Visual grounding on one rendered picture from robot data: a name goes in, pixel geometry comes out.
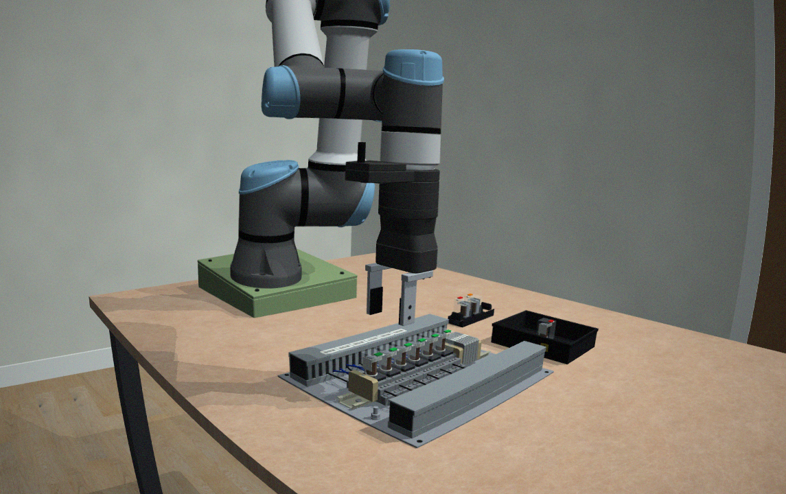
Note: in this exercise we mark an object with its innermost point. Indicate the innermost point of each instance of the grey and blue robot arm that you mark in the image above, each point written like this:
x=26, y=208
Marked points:
x=277, y=196

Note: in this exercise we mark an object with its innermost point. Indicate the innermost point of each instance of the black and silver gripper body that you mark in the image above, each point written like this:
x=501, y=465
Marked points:
x=408, y=199

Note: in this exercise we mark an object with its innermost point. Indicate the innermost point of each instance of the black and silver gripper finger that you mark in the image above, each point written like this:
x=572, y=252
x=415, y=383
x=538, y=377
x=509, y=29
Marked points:
x=408, y=296
x=374, y=287

